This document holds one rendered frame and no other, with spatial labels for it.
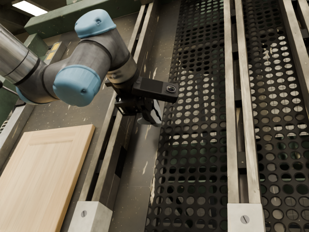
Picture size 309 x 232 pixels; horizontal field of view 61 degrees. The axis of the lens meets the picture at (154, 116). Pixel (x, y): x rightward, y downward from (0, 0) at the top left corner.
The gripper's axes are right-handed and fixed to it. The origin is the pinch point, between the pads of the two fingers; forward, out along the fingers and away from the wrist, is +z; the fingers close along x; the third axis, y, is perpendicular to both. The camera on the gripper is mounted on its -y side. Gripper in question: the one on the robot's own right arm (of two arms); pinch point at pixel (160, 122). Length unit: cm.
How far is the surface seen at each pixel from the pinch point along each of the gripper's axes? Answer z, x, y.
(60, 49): 0, -51, 62
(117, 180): 0.9, 17.4, 10.0
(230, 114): -4.9, 3.3, -20.3
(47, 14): -8, -77, 78
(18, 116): -2, -8, 61
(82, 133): 0.5, 1.2, 27.9
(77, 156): 0.6, 9.8, 26.2
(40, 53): 5, -62, 86
